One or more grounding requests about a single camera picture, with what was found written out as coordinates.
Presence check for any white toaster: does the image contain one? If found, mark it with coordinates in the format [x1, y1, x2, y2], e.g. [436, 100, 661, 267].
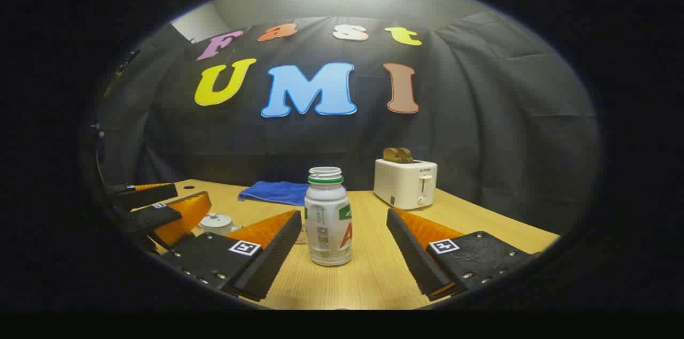
[373, 158, 439, 210]

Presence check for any white green water bottle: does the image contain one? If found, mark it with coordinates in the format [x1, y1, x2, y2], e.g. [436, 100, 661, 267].
[304, 167, 352, 267]

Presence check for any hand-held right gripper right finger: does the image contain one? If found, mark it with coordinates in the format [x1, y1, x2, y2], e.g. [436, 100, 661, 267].
[386, 208, 535, 299]

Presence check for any white teacup lid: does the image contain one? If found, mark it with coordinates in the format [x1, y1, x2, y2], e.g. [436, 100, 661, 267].
[199, 213, 234, 228]

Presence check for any blue folded towel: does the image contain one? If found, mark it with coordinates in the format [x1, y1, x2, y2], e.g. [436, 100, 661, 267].
[238, 181, 348, 207]

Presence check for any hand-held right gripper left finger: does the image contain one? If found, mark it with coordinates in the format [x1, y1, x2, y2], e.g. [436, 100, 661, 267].
[160, 210, 302, 302]

